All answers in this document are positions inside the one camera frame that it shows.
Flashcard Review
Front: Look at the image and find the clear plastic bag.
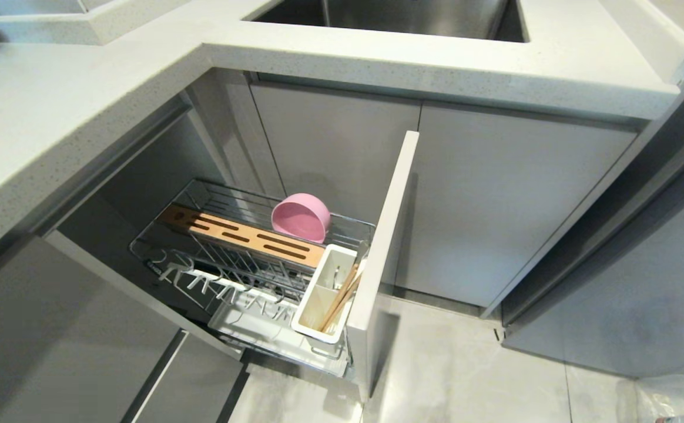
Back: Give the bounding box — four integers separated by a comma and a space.
635, 374, 684, 423

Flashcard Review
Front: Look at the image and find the wooden knife block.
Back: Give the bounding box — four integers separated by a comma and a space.
159, 204, 326, 273

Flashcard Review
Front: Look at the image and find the pink bowl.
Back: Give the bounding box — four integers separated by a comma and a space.
271, 193, 331, 244

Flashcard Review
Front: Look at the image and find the stainless steel sink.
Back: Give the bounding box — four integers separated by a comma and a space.
243, 0, 530, 43

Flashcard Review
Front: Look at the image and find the grey cabinet door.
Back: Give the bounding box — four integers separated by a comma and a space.
393, 103, 639, 308

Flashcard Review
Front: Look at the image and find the white utensil holder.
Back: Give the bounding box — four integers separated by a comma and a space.
291, 244, 358, 344

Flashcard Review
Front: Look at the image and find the grey appliance door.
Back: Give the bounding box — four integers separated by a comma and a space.
503, 152, 684, 380

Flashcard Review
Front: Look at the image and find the white drip tray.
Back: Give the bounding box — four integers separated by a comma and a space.
207, 297, 351, 378

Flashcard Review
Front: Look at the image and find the grey drawer front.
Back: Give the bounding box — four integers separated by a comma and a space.
132, 332, 246, 423
0, 235, 185, 423

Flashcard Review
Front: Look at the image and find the chrome wire dish rack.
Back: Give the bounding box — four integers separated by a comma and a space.
129, 178, 377, 360

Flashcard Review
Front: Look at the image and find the white pull-out drawer front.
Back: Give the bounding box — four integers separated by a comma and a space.
346, 130, 420, 402

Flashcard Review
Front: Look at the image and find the wooden chopstick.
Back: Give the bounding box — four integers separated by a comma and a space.
323, 271, 364, 334
318, 263, 359, 332

